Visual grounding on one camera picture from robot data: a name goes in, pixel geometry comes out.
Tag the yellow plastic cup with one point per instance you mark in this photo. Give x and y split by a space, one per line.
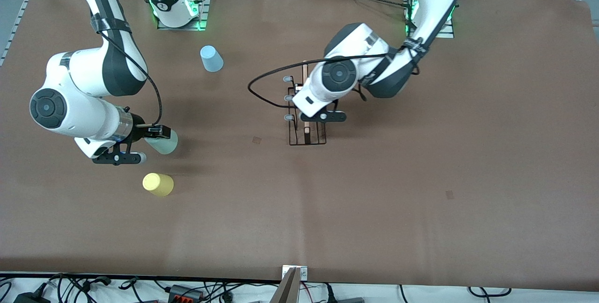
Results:
159 186

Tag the light blue plastic cup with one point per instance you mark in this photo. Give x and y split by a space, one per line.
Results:
211 60

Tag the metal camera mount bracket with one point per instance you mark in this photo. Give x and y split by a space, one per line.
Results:
304 272

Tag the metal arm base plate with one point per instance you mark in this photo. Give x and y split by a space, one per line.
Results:
444 32
182 27

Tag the black orange connector box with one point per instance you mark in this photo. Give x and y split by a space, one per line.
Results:
185 292

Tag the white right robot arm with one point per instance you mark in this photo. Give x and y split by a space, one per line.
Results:
79 69

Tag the brown table cover sheet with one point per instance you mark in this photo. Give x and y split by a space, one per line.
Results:
374 200

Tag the pale green plastic cup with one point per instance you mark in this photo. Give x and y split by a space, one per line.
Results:
166 145

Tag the black power adapter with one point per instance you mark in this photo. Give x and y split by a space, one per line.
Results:
30 298

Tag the perforated metal rail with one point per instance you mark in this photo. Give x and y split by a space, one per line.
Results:
18 22

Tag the grey camera pole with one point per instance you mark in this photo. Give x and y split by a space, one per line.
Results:
288 291

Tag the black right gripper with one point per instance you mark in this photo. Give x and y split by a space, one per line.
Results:
137 127

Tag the black plug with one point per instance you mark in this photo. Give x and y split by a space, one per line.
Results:
329 293

